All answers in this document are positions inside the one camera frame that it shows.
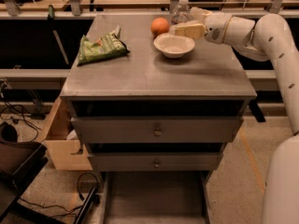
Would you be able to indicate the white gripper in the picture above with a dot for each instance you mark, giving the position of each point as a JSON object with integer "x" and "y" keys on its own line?
{"x": 217, "y": 27}

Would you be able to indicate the clear plastic water bottle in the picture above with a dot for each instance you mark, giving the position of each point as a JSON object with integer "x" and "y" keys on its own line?
{"x": 181, "y": 13}

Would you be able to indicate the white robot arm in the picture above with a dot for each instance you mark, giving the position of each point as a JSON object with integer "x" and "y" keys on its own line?
{"x": 267, "y": 39}

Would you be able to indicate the white paper bowl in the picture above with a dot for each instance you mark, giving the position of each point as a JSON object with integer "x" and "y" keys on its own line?
{"x": 173, "y": 46}

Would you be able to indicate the orange fruit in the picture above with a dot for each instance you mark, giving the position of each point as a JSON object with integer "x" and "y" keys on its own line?
{"x": 159, "y": 26}

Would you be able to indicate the grey drawer cabinet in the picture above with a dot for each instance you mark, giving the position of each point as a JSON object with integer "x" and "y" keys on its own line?
{"x": 208, "y": 82}

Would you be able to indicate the green chip bag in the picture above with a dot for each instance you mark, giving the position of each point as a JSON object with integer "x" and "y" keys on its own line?
{"x": 107, "y": 47}

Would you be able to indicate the upper grey drawer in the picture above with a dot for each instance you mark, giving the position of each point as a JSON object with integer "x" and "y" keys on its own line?
{"x": 201, "y": 130}

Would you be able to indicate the grey drawer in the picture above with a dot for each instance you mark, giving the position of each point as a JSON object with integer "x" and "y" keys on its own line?
{"x": 201, "y": 130}
{"x": 135, "y": 162}

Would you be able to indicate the lower grey drawer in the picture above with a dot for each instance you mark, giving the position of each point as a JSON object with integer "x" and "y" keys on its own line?
{"x": 135, "y": 162}

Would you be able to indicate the light wooden box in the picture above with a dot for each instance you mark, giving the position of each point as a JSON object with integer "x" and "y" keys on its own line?
{"x": 66, "y": 153}

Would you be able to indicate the dark brown chair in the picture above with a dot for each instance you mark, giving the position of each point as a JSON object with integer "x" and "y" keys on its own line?
{"x": 20, "y": 163}

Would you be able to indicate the green handled tool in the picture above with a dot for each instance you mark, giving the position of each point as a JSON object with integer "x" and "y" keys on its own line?
{"x": 51, "y": 19}

